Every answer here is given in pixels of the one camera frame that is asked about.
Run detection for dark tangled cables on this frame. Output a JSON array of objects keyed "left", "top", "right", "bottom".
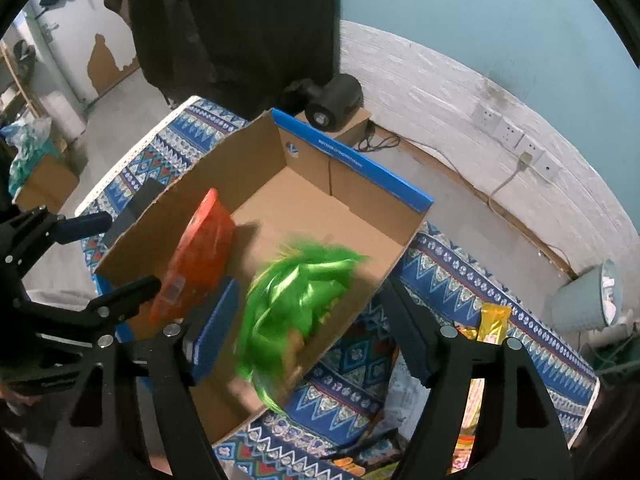
[{"left": 590, "top": 332, "right": 640, "bottom": 391}]

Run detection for cardboard box with blue rim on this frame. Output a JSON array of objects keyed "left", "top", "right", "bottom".
[{"left": 94, "top": 108, "right": 435, "bottom": 446}]

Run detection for black cylindrical device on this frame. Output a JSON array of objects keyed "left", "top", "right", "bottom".
[{"left": 281, "top": 73, "right": 364, "bottom": 129}]

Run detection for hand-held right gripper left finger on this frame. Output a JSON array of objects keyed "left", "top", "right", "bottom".
[{"left": 42, "top": 276, "right": 241, "bottom": 480}]

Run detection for red yellow snack packet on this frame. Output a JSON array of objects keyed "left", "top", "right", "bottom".
[{"left": 449, "top": 431, "right": 477, "bottom": 477}]

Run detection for pale green trash bin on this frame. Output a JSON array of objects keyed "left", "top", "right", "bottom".
[{"left": 550, "top": 259, "right": 626, "bottom": 334}]

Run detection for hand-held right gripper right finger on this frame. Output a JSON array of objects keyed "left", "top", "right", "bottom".
[{"left": 381, "top": 279, "right": 573, "bottom": 480}]

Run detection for blue patterned blanket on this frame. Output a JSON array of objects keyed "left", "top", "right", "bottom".
[{"left": 75, "top": 97, "right": 601, "bottom": 480}]

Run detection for teal plastic bag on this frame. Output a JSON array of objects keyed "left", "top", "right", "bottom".
[{"left": 0, "top": 116, "right": 59, "bottom": 197}]

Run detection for green snack packet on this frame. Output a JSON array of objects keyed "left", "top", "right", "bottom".
[{"left": 235, "top": 242, "right": 369, "bottom": 413}]

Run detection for yellow orange snack packet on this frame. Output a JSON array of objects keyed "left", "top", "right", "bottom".
[{"left": 331, "top": 455, "right": 369, "bottom": 479}]

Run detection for white cable with plug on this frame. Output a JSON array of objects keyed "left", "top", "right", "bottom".
[{"left": 486, "top": 152, "right": 534, "bottom": 211}]

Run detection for open cardboard box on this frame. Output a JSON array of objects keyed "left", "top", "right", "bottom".
[{"left": 12, "top": 152, "right": 81, "bottom": 212}]

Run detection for white cylindrical container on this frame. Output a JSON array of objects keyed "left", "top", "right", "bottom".
[{"left": 42, "top": 92, "right": 87, "bottom": 144}]

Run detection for black cable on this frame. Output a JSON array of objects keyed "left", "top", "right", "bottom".
[{"left": 356, "top": 120, "right": 402, "bottom": 154}]

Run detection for wooden rack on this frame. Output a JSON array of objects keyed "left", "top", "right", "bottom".
[{"left": 0, "top": 41, "right": 49, "bottom": 122}]

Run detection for white wall socket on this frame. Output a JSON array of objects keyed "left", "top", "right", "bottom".
[
  {"left": 535, "top": 152, "right": 564, "bottom": 179},
  {"left": 472, "top": 102, "right": 504, "bottom": 129},
  {"left": 492, "top": 120, "right": 524, "bottom": 147},
  {"left": 515, "top": 137, "right": 547, "bottom": 167}
]

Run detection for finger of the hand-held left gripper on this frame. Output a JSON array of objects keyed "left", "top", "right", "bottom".
[
  {"left": 0, "top": 206, "right": 114, "bottom": 282},
  {"left": 15, "top": 275, "right": 162, "bottom": 334}
]

